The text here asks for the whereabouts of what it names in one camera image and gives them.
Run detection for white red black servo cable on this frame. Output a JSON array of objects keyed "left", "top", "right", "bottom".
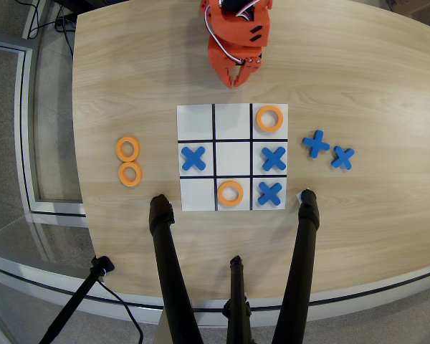
[{"left": 203, "top": 5, "right": 254, "bottom": 66}]

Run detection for white tic-tac-toe board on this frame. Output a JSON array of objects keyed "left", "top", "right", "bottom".
[{"left": 176, "top": 102, "right": 290, "bottom": 212}]

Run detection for black stand pole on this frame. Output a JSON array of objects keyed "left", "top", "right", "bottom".
[{"left": 38, "top": 255, "right": 115, "bottom": 344}]

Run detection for black floor cables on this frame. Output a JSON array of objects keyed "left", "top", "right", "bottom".
[{"left": 21, "top": 0, "right": 76, "bottom": 58}]

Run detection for cardboard box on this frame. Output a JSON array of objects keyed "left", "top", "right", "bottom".
[{"left": 385, "top": 0, "right": 430, "bottom": 16}]

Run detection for thin black tripod leg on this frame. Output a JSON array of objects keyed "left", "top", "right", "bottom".
[{"left": 221, "top": 254, "right": 254, "bottom": 344}]

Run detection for white framed glass panel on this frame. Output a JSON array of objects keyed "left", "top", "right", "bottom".
[{"left": 0, "top": 39, "right": 87, "bottom": 218}]

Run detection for blue foam cross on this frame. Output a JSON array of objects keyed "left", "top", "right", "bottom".
[
  {"left": 181, "top": 146, "right": 206, "bottom": 171},
  {"left": 302, "top": 130, "right": 331, "bottom": 159},
  {"left": 257, "top": 181, "right": 284, "bottom": 207},
  {"left": 262, "top": 146, "right": 287, "bottom": 172},
  {"left": 330, "top": 145, "right": 355, "bottom": 171}
]

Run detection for orange foam ring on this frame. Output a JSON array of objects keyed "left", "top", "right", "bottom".
[
  {"left": 118, "top": 161, "right": 143, "bottom": 187},
  {"left": 115, "top": 136, "right": 141, "bottom": 163},
  {"left": 216, "top": 180, "right": 244, "bottom": 209},
  {"left": 255, "top": 105, "right": 285, "bottom": 133}
]

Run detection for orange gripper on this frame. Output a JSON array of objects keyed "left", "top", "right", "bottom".
[{"left": 206, "top": 10, "right": 272, "bottom": 90}]

